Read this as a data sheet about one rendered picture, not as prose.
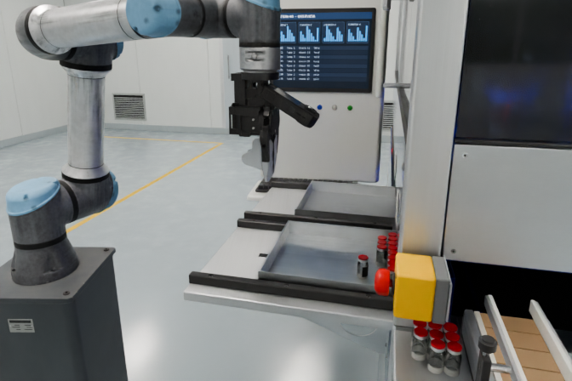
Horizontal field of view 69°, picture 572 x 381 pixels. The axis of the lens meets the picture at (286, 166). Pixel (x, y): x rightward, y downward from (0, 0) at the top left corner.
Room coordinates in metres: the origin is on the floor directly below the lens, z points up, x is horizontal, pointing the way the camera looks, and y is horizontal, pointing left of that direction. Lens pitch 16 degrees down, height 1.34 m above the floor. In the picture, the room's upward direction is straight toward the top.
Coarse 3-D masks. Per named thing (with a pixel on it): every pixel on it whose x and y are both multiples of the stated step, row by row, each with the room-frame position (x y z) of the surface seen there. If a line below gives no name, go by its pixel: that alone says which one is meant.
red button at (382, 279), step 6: (378, 270) 0.57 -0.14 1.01; (384, 270) 0.57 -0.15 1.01; (378, 276) 0.56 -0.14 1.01; (384, 276) 0.55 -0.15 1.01; (378, 282) 0.55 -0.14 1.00; (384, 282) 0.55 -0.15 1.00; (390, 282) 0.56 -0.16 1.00; (378, 288) 0.55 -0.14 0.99; (384, 288) 0.55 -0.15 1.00; (378, 294) 0.56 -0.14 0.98; (384, 294) 0.55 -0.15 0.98
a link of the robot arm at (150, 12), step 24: (120, 0) 0.75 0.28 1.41; (144, 0) 0.68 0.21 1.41; (168, 0) 0.69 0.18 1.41; (192, 0) 0.75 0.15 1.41; (24, 24) 0.86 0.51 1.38; (48, 24) 0.84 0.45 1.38; (72, 24) 0.80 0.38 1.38; (96, 24) 0.77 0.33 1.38; (120, 24) 0.74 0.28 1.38; (144, 24) 0.68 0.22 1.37; (168, 24) 0.69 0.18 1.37; (192, 24) 0.74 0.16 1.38; (48, 48) 0.87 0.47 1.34
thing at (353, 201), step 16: (320, 192) 1.30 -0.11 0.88; (336, 192) 1.30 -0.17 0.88; (352, 192) 1.29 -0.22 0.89; (368, 192) 1.27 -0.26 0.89; (384, 192) 1.26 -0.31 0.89; (304, 208) 1.15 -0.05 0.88; (320, 208) 1.15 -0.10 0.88; (336, 208) 1.15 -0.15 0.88; (352, 208) 1.15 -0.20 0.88; (368, 208) 1.15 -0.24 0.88; (384, 208) 1.15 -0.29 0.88
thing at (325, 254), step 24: (288, 240) 0.94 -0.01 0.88; (312, 240) 0.94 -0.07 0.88; (336, 240) 0.94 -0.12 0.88; (360, 240) 0.94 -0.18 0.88; (264, 264) 0.77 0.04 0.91; (288, 264) 0.82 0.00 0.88; (312, 264) 0.82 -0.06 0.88; (336, 264) 0.82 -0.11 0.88; (336, 288) 0.70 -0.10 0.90; (360, 288) 0.69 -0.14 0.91
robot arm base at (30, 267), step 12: (60, 240) 0.95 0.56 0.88; (24, 252) 0.91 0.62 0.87; (36, 252) 0.91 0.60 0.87; (48, 252) 0.92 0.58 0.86; (60, 252) 0.94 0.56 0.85; (72, 252) 0.98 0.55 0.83; (12, 264) 0.93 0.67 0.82; (24, 264) 0.90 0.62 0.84; (36, 264) 0.90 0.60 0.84; (48, 264) 0.91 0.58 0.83; (60, 264) 0.93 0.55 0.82; (72, 264) 0.96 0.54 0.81; (12, 276) 0.91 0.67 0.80; (24, 276) 0.89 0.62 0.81; (36, 276) 0.89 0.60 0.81; (48, 276) 0.90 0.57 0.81; (60, 276) 0.92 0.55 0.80
